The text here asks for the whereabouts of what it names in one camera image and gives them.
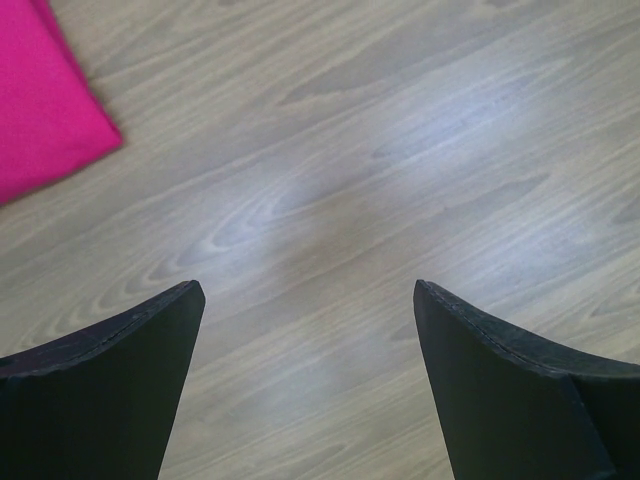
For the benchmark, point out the folded pink t shirt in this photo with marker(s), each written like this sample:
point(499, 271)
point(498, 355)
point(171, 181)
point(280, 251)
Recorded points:
point(51, 123)

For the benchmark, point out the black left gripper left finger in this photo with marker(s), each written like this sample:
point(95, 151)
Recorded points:
point(100, 403)

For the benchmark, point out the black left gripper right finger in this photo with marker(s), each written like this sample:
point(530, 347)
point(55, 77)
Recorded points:
point(514, 405)

